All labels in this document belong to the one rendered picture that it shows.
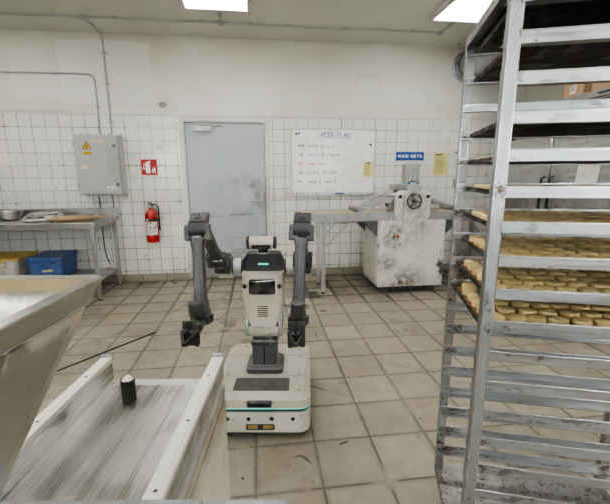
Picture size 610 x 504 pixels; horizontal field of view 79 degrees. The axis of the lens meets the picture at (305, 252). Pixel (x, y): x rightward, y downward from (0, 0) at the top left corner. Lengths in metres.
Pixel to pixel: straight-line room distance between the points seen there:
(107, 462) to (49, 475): 0.09
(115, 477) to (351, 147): 4.72
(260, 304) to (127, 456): 1.35
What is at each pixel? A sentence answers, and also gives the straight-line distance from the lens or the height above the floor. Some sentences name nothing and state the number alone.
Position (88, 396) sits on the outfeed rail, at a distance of 1.06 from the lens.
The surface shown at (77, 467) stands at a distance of 0.89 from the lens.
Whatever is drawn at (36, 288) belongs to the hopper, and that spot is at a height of 1.31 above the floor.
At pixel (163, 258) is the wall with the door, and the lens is 5.26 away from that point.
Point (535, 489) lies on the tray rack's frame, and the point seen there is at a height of 0.15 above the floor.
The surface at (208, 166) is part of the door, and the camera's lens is 5.07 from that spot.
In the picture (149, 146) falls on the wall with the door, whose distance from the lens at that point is 5.18.
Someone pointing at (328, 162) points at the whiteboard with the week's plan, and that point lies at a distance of 5.08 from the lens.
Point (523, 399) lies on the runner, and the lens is 1.79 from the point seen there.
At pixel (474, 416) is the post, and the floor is 0.70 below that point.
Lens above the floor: 1.36
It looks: 11 degrees down
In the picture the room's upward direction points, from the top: straight up
